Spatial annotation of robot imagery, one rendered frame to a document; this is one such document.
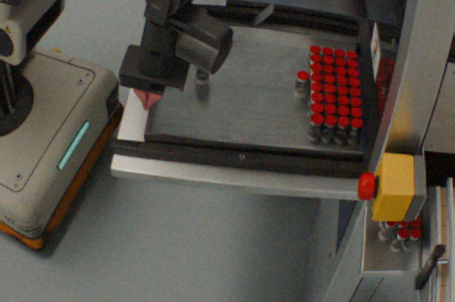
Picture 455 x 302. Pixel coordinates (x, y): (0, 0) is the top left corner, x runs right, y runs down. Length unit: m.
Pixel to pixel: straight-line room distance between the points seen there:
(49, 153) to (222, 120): 0.86
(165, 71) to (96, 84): 1.03
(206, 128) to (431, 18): 0.50
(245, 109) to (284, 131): 0.07
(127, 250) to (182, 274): 0.18
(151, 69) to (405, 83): 0.38
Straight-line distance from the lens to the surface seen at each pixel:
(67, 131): 1.95
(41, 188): 1.86
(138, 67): 1.04
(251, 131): 1.13
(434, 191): 1.05
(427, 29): 0.81
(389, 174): 0.92
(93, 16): 2.73
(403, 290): 1.41
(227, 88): 1.19
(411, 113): 0.92
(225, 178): 1.07
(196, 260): 2.00
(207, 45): 0.94
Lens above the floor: 1.75
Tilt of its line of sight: 50 degrees down
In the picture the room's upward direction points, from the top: 3 degrees clockwise
